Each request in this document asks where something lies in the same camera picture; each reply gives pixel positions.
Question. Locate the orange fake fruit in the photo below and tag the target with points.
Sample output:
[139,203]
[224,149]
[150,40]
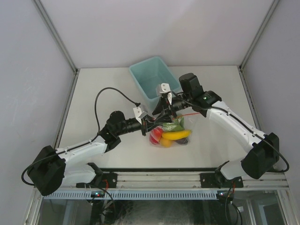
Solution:
[165,142]

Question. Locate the clear zip top bag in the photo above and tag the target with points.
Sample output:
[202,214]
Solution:
[190,120]

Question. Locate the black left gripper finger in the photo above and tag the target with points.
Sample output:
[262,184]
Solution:
[154,127]
[163,117]

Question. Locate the yellow fake banana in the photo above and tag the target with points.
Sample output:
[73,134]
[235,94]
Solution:
[176,135]

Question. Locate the light blue plastic bin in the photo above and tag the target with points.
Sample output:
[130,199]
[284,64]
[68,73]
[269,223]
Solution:
[150,73]

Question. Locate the purple fake eggplant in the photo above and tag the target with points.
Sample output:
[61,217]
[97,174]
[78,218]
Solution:
[182,141]

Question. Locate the slotted grey cable duct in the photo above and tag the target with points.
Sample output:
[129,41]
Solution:
[134,195]

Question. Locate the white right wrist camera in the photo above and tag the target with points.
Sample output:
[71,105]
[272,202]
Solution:
[163,88]

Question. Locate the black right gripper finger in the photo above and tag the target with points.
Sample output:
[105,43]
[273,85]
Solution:
[173,114]
[159,107]

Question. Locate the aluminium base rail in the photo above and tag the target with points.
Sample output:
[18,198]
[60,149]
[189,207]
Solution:
[188,180]

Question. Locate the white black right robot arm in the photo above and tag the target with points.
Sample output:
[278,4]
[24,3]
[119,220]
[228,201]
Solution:
[262,150]

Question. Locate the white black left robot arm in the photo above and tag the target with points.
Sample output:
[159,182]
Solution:
[53,168]

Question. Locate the green fake leafy vegetable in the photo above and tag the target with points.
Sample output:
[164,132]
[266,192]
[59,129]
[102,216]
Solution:
[175,125]

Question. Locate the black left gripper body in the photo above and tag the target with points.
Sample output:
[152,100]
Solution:
[144,121]

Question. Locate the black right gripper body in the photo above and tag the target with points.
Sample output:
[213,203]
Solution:
[176,106]

